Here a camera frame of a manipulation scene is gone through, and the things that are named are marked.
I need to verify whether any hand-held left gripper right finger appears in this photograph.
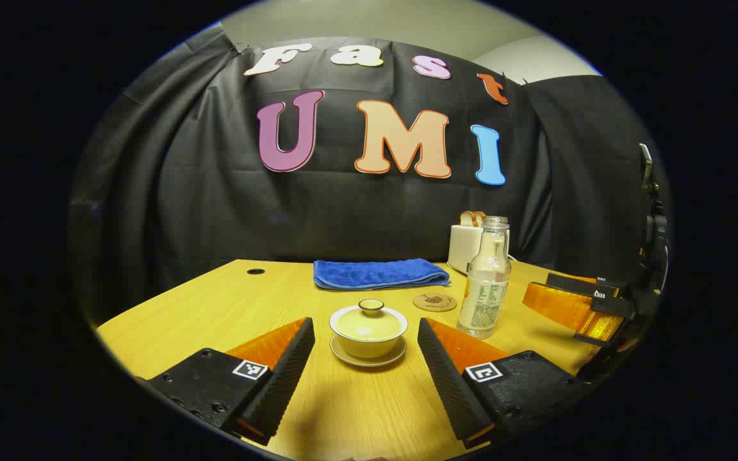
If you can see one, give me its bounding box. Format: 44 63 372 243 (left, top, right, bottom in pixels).
416 317 591 450

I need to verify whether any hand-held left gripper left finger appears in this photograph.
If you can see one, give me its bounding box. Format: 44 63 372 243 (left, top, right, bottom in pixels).
145 316 316 447

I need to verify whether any clear glass water bottle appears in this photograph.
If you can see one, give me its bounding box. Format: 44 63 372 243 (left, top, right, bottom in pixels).
457 216 512 340

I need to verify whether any round cork coaster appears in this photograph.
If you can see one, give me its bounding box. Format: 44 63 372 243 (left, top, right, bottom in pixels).
412 293 458 313

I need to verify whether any cream ceramic teacup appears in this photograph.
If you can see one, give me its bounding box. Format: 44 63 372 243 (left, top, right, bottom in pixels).
329 306 408 359

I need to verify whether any cream ceramic saucer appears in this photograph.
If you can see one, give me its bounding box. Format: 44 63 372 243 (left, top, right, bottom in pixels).
330 334 407 368

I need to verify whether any white toaster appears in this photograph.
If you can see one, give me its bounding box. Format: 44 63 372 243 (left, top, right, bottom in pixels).
447 223 511 276

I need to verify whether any blue folded towel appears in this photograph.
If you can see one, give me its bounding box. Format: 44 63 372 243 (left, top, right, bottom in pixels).
313 258 452 291

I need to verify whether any black backdrop cloth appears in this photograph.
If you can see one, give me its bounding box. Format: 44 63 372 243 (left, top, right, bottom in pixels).
68 22 671 327

